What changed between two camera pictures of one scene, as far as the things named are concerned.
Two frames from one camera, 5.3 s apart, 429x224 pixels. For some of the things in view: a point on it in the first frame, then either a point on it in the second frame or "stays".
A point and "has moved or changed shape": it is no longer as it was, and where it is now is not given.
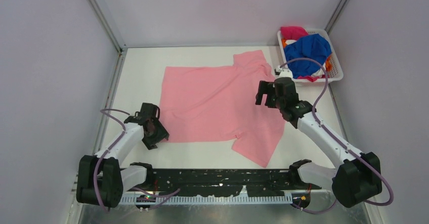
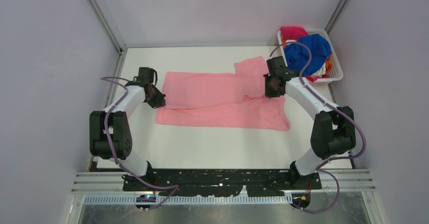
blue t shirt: (315, 47) stays
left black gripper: (161, 134) to (160, 101)
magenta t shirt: (292, 32) stays
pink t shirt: (219, 103) has moved or changed shape
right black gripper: (266, 87) to (268, 93)
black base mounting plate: (221, 182) stays
